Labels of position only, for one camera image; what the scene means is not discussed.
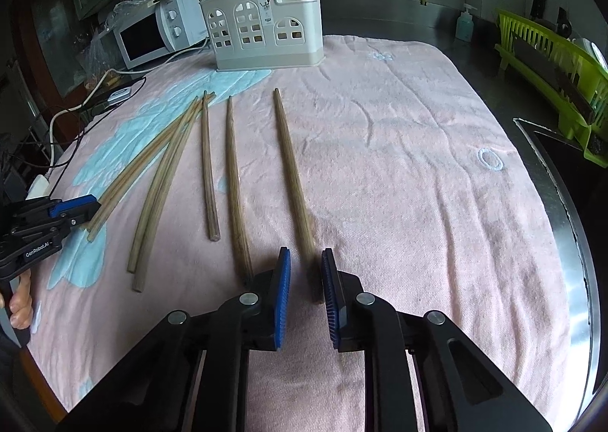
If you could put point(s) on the white plastic utensil holder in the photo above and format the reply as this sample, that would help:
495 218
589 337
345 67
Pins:
264 34

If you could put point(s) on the steel sink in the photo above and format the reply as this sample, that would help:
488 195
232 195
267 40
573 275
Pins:
573 191

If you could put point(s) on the dark wooden chopstick short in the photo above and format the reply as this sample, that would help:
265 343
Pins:
213 229

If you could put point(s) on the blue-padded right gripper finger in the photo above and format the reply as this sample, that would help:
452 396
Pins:
358 320
258 317

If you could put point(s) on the white timer device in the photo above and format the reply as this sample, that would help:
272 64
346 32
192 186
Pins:
119 95

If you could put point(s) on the pink and blue towel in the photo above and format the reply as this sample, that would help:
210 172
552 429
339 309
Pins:
406 175

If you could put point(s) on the person's left hand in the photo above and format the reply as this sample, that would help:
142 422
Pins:
21 304

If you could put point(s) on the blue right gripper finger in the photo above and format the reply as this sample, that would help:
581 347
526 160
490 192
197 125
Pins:
74 206

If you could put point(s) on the white microwave oven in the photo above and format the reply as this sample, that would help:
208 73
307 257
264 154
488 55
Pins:
157 28

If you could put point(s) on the green dish rack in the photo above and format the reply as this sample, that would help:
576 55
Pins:
567 75

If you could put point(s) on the soap dispenser bottle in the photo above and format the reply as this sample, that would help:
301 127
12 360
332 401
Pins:
465 24

